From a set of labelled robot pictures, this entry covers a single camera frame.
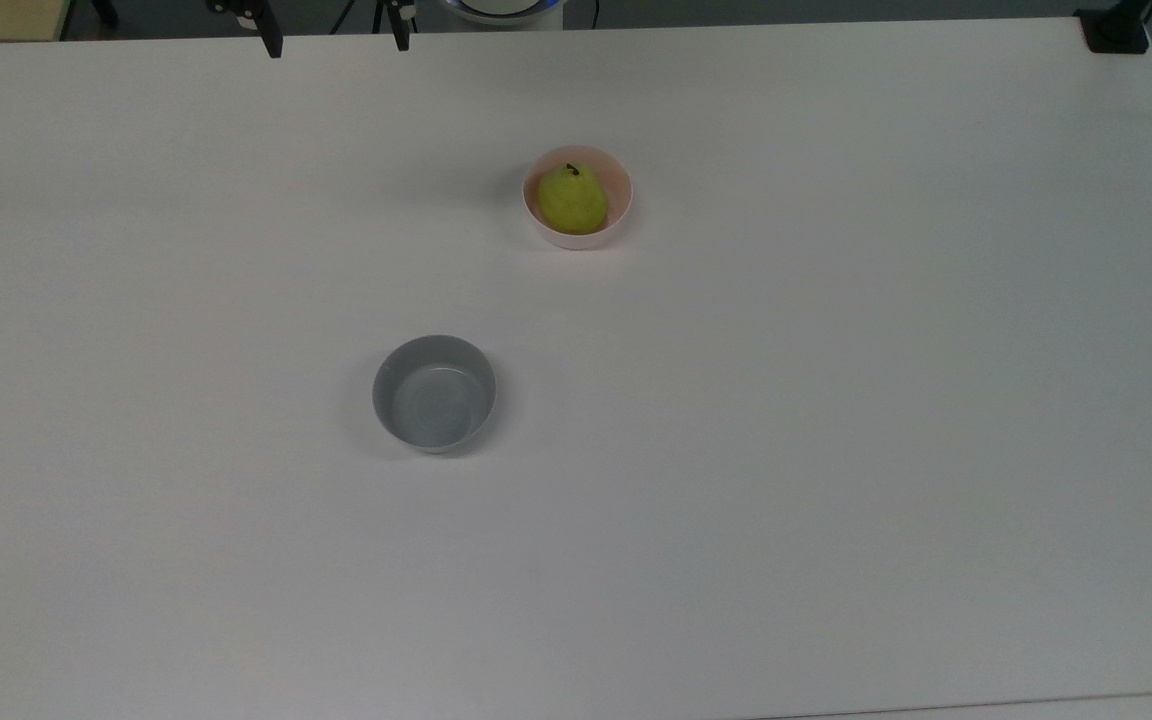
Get green pear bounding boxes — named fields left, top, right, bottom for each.
left=537, top=163, right=609, bottom=236

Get black corner clamp mount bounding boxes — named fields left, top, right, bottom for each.
left=1074, top=0, right=1152, bottom=54

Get grey bowl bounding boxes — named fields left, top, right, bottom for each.
left=372, top=335, right=498, bottom=455

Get black tripod legs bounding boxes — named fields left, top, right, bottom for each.
left=329, top=0, right=383, bottom=34

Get pink bowl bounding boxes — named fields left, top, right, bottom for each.
left=522, top=146, right=634, bottom=250

